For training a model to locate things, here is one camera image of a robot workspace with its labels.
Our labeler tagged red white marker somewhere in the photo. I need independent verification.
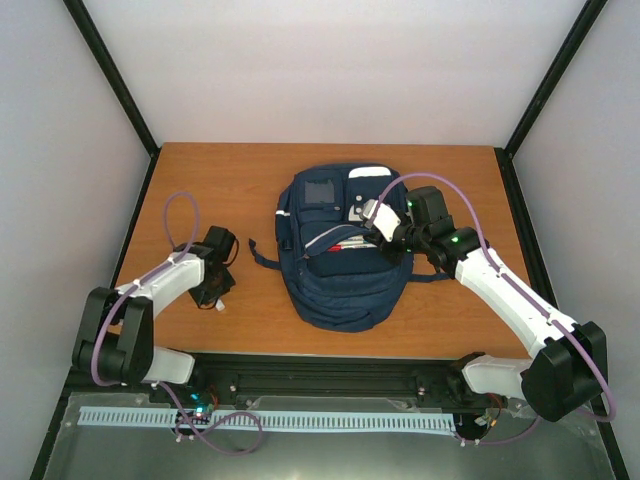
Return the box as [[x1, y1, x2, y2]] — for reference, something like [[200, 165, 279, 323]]
[[327, 240, 375, 252]]

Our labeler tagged navy blue student backpack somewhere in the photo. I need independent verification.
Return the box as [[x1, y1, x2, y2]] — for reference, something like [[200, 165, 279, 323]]
[[249, 163, 447, 333]]

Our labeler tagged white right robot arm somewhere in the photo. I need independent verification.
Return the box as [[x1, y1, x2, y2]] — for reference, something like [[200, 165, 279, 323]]
[[362, 186, 617, 422]]

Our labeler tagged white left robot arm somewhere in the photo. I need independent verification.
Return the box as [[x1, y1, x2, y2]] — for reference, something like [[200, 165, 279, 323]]
[[72, 226, 239, 403]]

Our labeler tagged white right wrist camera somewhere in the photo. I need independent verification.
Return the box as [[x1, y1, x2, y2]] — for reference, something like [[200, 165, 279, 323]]
[[361, 199, 401, 243]]

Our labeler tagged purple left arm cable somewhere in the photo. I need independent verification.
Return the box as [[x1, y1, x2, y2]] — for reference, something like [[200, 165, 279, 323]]
[[92, 191, 264, 457]]

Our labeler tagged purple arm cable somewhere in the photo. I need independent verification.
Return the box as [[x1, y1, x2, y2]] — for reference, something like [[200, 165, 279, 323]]
[[372, 172, 617, 447], [92, 191, 264, 457]]

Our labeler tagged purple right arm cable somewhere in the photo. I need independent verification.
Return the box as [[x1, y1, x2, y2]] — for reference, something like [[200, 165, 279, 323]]
[[372, 172, 617, 447]]

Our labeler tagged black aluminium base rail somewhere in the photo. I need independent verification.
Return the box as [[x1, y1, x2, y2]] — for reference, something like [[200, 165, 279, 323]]
[[64, 349, 521, 404]]

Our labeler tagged light blue slotted cable duct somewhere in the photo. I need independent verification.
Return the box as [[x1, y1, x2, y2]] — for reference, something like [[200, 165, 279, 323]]
[[77, 406, 455, 436]]

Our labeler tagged black left frame post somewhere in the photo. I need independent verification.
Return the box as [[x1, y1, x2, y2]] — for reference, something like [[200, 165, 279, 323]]
[[63, 0, 162, 156]]

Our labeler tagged black frame post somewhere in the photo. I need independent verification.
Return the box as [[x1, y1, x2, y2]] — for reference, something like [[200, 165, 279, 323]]
[[63, 0, 162, 156], [503, 0, 609, 154]]

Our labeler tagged black right frame post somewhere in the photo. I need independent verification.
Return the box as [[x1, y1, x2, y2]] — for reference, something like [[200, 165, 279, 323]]
[[503, 0, 609, 154]]

